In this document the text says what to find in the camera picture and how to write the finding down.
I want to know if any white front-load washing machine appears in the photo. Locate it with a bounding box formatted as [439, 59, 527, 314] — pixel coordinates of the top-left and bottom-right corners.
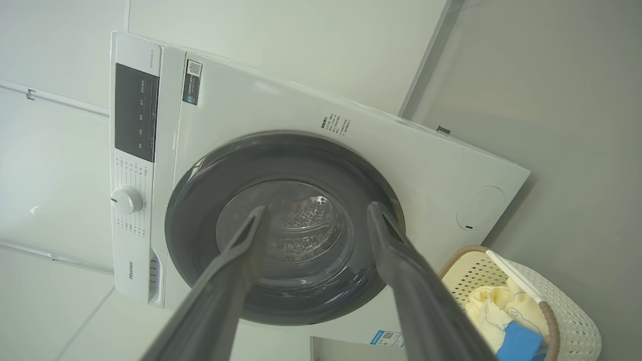
[109, 30, 531, 347]

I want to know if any white washer control knob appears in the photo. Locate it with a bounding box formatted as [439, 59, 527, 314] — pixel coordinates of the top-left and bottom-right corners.
[111, 186, 144, 215]

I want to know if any cream perforated laundry basket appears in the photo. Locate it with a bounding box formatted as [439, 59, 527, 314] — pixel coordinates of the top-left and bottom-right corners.
[437, 245, 602, 361]

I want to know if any cream printed garment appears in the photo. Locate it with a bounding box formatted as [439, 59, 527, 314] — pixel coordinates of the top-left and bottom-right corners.
[464, 278, 550, 354]

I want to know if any dark round glass washer door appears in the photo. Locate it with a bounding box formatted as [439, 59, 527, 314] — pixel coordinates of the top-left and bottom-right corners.
[165, 130, 406, 326]

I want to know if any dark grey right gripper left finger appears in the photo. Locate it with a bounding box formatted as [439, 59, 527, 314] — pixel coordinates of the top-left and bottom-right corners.
[142, 205, 271, 361]

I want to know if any dark QR code sticker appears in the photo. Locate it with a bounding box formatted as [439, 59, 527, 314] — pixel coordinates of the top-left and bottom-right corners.
[183, 59, 203, 106]

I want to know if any blue cloth garment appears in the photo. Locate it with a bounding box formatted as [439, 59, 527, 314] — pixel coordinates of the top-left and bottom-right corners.
[497, 321, 547, 361]

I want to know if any black washer display panel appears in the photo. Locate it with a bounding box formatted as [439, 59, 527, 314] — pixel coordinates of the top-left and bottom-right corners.
[114, 63, 160, 162]

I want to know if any round washer filter cover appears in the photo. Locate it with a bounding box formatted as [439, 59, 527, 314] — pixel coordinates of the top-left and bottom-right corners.
[456, 187, 506, 232]

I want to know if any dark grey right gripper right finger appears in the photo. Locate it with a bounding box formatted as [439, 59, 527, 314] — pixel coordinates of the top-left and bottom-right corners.
[367, 202, 497, 361]

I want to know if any blue energy label sticker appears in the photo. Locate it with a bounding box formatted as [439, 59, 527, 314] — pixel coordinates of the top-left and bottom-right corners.
[370, 329, 405, 348]

